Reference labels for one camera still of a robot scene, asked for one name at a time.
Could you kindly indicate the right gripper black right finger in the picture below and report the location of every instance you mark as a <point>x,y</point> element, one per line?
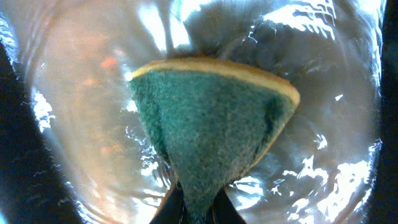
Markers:
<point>224,211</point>

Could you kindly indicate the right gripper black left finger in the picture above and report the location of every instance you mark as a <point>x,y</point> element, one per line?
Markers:
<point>172,208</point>

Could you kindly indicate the green yellow sponge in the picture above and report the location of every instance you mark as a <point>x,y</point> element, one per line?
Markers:
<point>211,120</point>

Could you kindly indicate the white plate with stain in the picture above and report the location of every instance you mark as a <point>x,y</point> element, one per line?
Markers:
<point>75,60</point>

